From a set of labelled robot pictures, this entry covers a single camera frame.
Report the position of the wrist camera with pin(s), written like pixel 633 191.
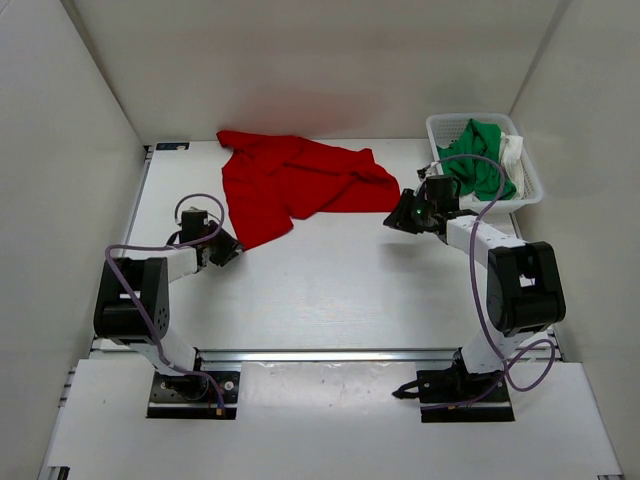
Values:
pixel 194 225
pixel 442 192

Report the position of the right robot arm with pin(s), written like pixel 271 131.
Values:
pixel 524 294

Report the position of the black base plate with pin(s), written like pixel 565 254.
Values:
pixel 453 395
pixel 191 397

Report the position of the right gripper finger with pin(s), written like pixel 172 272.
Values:
pixel 401 221
pixel 406 200

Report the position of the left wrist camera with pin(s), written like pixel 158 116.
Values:
pixel 194 225

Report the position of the aluminium rail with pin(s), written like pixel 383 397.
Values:
pixel 328 355

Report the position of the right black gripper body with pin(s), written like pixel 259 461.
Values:
pixel 423 212

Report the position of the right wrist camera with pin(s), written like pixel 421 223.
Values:
pixel 442 192

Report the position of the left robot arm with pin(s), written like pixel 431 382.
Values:
pixel 132 307

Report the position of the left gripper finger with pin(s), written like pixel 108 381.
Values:
pixel 222 258
pixel 228 243

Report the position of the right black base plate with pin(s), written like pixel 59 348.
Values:
pixel 453 395

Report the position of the green t-shirt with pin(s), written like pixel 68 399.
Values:
pixel 476 176

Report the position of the blue label sticker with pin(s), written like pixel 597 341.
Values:
pixel 172 146

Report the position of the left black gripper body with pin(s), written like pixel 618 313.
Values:
pixel 214 244

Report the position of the white t-shirt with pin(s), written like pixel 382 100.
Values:
pixel 511 147

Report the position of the red t-shirt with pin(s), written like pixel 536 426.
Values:
pixel 271 181

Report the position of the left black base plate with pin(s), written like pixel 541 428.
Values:
pixel 191 397

